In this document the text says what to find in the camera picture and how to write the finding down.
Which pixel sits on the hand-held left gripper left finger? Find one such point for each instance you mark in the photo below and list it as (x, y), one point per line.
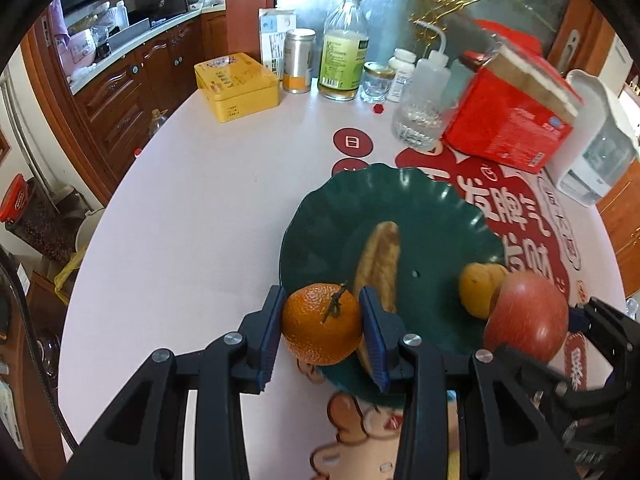
(267, 342)

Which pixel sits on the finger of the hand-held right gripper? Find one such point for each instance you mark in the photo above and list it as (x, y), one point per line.
(540, 375)
(576, 320)

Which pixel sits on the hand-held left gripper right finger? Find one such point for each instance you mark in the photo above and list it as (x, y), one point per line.
(374, 342)

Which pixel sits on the red apple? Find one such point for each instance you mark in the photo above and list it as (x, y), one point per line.
(530, 315)

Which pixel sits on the orange mandarin with stem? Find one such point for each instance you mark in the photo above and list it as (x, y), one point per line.
(315, 327)

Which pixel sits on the dark green scalloped plate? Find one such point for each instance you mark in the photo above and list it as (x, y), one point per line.
(400, 220)

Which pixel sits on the spotted ripe banana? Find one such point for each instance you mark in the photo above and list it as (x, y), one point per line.
(380, 260)

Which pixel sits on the yellow orange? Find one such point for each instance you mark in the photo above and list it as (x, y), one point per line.
(475, 285)

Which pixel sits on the brown wooden side cabinet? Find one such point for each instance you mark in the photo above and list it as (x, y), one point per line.
(622, 220)

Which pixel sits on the white cup dispenser box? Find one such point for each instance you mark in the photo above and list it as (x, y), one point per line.
(600, 150)

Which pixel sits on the red package of paper cups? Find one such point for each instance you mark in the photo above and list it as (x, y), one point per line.
(505, 125)

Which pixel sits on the white bucket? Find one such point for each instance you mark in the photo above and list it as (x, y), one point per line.
(90, 230)

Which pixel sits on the yellow plastic bag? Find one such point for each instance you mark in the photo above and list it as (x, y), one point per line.
(67, 275)

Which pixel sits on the clear drinking glass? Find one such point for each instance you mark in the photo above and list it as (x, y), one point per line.
(417, 127)

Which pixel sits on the plastic oil bottle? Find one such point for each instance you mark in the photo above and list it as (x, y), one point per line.
(158, 122)

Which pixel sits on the yellow tin box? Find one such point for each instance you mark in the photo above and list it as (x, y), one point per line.
(235, 85)

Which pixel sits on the small jar with gold lid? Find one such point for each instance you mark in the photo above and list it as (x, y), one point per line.
(377, 82)

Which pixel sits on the clear container with red lid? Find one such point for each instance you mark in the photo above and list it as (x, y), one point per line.
(35, 225)

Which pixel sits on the clear squeeze wash bottle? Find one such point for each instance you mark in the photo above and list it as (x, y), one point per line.
(432, 77)

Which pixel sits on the white pill bottle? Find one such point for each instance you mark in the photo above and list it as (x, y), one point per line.
(401, 67)

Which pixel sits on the silver metal can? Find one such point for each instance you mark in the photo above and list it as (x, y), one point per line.
(299, 60)

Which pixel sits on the glass bottle with black cap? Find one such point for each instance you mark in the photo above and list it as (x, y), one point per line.
(342, 55)

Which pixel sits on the brown wooden kitchen base cabinet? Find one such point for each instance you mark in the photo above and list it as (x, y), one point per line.
(125, 90)

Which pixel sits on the white paper carton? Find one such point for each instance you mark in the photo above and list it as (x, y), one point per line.
(275, 30)

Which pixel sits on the white plastic jug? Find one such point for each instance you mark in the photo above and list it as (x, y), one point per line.
(122, 15)

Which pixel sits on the pink hanging cloth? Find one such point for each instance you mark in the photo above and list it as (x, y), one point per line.
(59, 25)

